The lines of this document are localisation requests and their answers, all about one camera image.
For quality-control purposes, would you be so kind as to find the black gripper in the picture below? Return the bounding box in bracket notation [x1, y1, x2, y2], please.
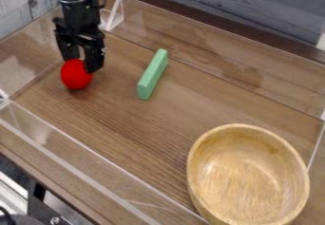
[52, 0, 105, 73]

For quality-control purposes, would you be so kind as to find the red toy strawberry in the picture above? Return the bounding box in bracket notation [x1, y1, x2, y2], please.
[60, 59, 92, 89]

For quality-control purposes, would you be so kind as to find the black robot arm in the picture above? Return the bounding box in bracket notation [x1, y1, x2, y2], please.
[52, 0, 105, 73]

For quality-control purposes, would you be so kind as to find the green rectangular block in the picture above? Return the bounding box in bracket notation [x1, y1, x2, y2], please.
[137, 48, 167, 101]

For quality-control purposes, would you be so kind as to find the light wooden bowl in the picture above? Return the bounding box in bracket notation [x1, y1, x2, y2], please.
[187, 123, 310, 225]

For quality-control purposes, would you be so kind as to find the clear acrylic corner bracket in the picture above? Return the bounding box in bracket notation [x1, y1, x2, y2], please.
[98, 0, 124, 31]

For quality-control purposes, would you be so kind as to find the clear acrylic tray wall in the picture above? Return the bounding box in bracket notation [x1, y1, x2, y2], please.
[0, 96, 207, 225]

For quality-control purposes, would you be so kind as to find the black metal table bracket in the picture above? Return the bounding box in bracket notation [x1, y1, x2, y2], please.
[26, 180, 86, 225]

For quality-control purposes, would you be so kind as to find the black cable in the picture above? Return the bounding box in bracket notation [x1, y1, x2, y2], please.
[0, 204, 16, 225]

